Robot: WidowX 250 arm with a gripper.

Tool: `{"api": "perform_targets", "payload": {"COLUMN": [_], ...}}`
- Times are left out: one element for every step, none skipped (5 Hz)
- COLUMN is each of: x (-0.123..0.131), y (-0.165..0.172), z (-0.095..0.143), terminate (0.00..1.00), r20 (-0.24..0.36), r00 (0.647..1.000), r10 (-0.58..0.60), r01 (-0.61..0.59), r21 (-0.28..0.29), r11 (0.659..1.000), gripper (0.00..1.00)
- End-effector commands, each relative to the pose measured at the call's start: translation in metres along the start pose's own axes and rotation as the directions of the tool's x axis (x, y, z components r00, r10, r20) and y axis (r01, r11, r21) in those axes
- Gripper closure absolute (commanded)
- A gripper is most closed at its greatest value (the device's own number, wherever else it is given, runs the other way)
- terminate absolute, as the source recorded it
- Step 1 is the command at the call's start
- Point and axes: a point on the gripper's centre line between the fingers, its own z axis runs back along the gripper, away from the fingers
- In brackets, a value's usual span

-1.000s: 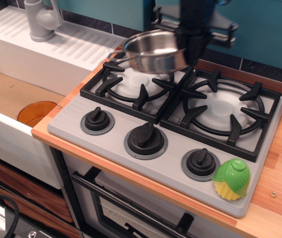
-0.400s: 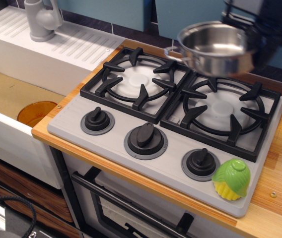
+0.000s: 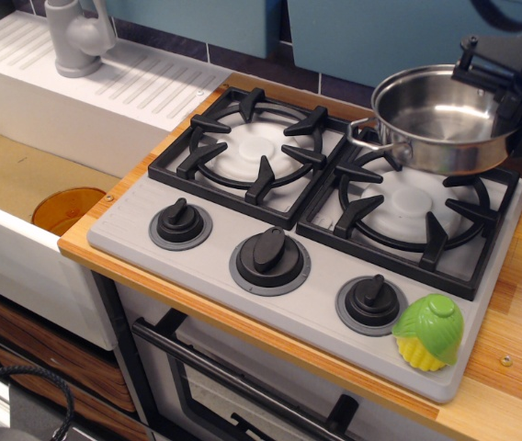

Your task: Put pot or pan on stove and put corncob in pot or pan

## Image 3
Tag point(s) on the black burner grate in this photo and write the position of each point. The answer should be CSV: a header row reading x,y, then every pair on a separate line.
x,y
251,158
425,233

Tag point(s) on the teal cabinet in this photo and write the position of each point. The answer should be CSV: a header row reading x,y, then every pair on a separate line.
x,y
249,27
366,41

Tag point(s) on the white toy sink unit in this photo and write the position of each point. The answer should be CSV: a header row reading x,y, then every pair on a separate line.
x,y
58,133

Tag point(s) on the black stove knob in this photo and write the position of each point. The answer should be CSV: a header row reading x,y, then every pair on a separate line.
x,y
370,305
180,226
270,263

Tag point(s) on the stainless steel pot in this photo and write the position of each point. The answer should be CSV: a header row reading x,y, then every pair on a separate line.
x,y
429,122

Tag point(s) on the oven door with black handle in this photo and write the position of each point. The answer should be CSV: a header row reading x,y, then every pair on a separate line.
x,y
230,406

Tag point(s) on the right black stove knob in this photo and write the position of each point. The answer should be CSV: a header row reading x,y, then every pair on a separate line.
x,y
370,305

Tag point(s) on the left black stove knob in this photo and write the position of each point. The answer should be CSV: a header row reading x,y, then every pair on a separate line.
x,y
180,226

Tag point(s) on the grey toy stove top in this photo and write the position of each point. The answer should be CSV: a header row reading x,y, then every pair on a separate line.
x,y
305,313

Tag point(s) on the middle black stove knob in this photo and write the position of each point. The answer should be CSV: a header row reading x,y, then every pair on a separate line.
x,y
270,263

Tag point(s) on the right black burner grate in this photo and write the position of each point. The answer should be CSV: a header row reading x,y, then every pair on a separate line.
x,y
425,233

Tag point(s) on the toy corncob with green husk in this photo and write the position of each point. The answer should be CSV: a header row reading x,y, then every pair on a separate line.
x,y
429,332

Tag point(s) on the left black burner grate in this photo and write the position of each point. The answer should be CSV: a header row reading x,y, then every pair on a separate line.
x,y
251,158

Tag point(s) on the left teal cabinet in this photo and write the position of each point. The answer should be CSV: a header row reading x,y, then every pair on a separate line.
x,y
249,27

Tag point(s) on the right teal cabinet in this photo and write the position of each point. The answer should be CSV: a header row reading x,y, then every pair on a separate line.
x,y
366,41

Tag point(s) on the wooden drawer front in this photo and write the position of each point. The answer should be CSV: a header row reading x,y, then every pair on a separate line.
x,y
102,399

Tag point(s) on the grey toy faucet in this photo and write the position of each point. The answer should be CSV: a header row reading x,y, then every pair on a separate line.
x,y
79,41

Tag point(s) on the orange plastic plate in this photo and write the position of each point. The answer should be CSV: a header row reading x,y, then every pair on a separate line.
x,y
60,211

